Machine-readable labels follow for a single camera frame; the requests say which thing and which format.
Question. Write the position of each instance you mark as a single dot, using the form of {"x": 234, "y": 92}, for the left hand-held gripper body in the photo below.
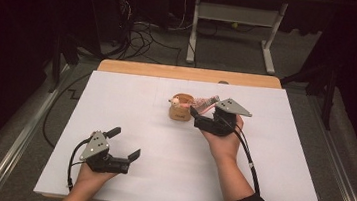
{"x": 96, "y": 145}

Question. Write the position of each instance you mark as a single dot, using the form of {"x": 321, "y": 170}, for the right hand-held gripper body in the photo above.
{"x": 231, "y": 107}

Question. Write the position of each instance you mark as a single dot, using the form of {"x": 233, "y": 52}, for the pink hairbrush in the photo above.
{"x": 203, "y": 103}

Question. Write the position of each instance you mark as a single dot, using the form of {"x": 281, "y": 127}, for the small tan plush toy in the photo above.
{"x": 180, "y": 114}

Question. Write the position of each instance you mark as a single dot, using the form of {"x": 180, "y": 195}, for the person's left hand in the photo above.
{"x": 89, "y": 178}

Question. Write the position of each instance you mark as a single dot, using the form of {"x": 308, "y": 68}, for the person's right hand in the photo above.
{"x": 225, "y": 147}

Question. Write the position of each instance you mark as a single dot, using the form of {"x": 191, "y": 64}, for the cream frog figure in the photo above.
{"x": 175, "y": 101}

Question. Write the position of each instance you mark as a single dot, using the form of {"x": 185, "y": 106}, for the small green ball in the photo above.
{"x": 234, "y": 25}

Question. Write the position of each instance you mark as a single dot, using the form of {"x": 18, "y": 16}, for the black stand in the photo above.
{"x": 62, "y": 54}
{"x": 323, "y": 78}

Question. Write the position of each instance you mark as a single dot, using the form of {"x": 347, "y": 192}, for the black computer tower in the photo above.
{"x": 108, "y": 12}

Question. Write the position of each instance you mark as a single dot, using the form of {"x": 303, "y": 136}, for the desk with white metal frame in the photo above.
{"x": 236, "y": 14}

